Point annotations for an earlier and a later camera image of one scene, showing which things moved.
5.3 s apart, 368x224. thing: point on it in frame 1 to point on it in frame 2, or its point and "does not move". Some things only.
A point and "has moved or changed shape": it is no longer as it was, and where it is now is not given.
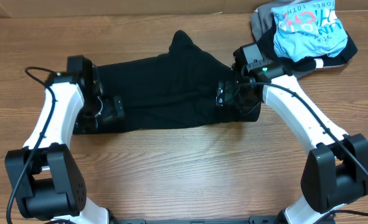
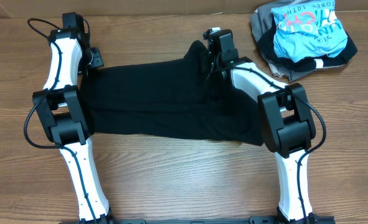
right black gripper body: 221,93 to 208,58
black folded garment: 298,65 does not move
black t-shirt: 180,89 has moved or changed shape
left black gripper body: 100,109 to 92,60
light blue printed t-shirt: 307,29 does not move
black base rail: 252,219 does not move
